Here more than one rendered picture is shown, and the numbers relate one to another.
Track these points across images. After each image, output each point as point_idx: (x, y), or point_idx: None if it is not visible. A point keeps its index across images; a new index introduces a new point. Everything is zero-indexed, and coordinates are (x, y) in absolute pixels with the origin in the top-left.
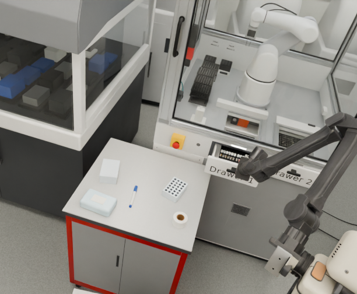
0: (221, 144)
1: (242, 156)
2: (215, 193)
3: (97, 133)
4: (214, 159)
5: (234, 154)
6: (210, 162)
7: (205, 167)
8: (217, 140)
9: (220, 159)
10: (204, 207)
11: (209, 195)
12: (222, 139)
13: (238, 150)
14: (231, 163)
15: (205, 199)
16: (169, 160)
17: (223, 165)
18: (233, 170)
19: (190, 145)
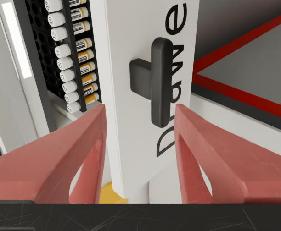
0: (47, 109)
1: (47, 10)
2: (216, 3)
3: None
4: (124, 176)
5: (62, 54)
6: (143, 173)
7: (166, 164)
8: (40, 134)
9: (114, 156)
10: (250, 5)
11: (221, 17)
12: (25, 124)
13: (37, 20)
14: (113, 107)
15: (233, 19)
16: (165, 193)
17: (137, 126)
18: (148, 88)
19: (103, 170)
